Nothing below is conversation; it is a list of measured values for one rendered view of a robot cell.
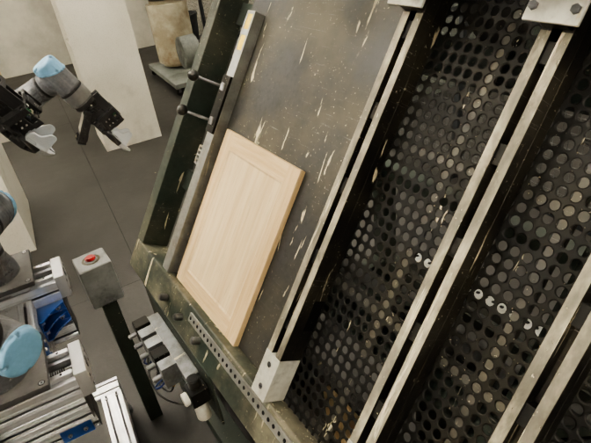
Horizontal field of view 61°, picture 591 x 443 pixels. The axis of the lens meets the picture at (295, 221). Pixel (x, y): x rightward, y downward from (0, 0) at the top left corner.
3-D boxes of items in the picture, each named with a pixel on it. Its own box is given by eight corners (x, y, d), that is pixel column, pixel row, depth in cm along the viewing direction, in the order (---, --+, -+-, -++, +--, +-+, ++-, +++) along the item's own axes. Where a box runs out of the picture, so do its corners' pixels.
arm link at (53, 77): (32, 64, 148) (54, 48, 146) (62, 92, 155) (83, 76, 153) (26, 76, 142) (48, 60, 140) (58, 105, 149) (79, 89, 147)
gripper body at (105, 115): (126, 121, 159) (97, 92, 151) (105, 140, 158) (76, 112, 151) (121, 114, 165) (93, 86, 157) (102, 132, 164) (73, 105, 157)
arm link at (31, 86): (-2, 102, 143) (25, 82, 141) (14, 90, 153) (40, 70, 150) (20, 124, 147) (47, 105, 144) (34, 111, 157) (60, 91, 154)
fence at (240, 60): (171, 266, 189) (162, 265, 186) (257, 14, 168) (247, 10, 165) (177, 272, 185) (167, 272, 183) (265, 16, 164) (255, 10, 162)
